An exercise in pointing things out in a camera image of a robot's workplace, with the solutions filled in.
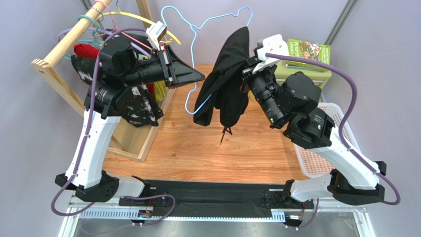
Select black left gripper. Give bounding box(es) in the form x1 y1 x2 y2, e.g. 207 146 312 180
122 44 205 89

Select plain black trousers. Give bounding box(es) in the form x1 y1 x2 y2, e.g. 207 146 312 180
193 26 250 135

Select blue wire hanger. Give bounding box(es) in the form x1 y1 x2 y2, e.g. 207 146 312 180
160 5 254 116

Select black white-patterned trousers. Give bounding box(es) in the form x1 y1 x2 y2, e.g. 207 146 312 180
71 55 164 127

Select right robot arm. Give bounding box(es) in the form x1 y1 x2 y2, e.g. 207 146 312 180
241 57 385 205

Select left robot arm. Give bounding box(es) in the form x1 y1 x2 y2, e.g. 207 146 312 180
55 32 205 202

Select yellow garment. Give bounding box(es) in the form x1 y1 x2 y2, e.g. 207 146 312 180
154 80 167 102

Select green comic book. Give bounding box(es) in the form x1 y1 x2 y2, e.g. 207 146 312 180
285 39 331 72

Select black garment on rack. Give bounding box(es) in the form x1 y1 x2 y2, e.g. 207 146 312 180
127 33 152 47

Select wooden clothes rack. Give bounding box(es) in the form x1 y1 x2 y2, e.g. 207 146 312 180
31 0 159 162

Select white plastic basket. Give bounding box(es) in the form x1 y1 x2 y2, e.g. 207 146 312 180
294 102 360 178

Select red garment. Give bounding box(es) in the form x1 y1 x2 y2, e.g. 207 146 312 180
71 43 155 98

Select yellow wire hanger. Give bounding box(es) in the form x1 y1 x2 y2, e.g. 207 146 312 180
103 11 181 45

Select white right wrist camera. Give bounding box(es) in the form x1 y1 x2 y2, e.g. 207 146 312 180
253 34 289 74

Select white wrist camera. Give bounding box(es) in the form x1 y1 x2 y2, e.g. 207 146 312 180
253 34 289 74
145 21 167 51

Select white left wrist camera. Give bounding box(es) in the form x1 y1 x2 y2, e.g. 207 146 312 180
145 21 167 51

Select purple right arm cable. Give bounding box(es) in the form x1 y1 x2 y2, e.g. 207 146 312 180
264 52 401 206

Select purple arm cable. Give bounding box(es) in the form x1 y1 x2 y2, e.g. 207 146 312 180
264 52 401 206
50 27 147 217

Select pink wire hanger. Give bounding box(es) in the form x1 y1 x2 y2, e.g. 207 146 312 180
94 0 152 50

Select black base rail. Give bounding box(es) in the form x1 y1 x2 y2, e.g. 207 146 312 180
116 177 319 227

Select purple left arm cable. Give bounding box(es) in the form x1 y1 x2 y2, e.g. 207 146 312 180
50 27 147 217

